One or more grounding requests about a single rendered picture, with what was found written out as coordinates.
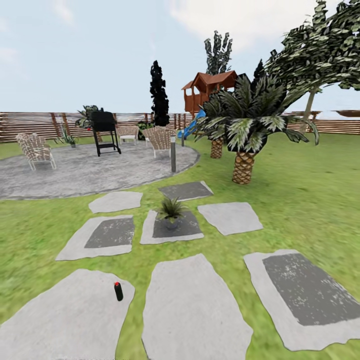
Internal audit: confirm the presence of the insectifuge atomizer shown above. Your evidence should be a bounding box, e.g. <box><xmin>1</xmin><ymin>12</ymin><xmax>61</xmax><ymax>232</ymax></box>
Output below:
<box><xmin>114</xmin><ymin>283</ymin><xmax>124</xmax><ymax>301</ymax></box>

